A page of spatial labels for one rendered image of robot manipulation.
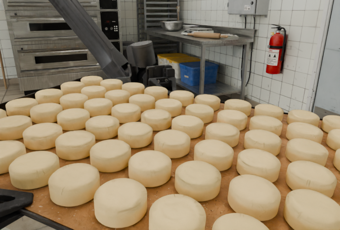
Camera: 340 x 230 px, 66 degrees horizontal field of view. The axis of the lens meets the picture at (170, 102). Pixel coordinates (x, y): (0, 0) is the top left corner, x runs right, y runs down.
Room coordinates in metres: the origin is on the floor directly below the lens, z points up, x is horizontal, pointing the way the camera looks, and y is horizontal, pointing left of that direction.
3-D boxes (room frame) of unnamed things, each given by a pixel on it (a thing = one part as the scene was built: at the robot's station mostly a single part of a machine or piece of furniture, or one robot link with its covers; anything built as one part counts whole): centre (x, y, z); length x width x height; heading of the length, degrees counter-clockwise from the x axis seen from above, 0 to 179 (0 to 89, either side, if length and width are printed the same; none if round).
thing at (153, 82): (0.60, 0.01, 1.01); 0.09 x 0.07 x 0.07; 22
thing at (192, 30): (3.67, -0.37, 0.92); 0.32 x 0.30 x 0.09; 121
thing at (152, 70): (0.66, 0.04, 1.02); 0.07 x 0.07 x 0.10; 22
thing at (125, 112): (0.43, 0.08, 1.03); 0.05 x 0.05 x 0.02
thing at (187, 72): (3.66, -0.40, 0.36); 0.47 x 0.38 x 0.26; 116
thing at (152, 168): (0.26, 0.02, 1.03); 0.05 x 0.05 x 0.02
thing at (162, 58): (4.44, -0.05, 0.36); 0.47 x 0.39 x 0.26; 113
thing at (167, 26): (4.43, -0.03, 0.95); 0.39 x 0.39 x 0.14
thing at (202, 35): (3.29, -0.45, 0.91); 0.56 x 0.06 x 0.06; 53
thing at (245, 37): (3.94, -0.28, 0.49); 1.90 x 0.72 x 0.98; 25
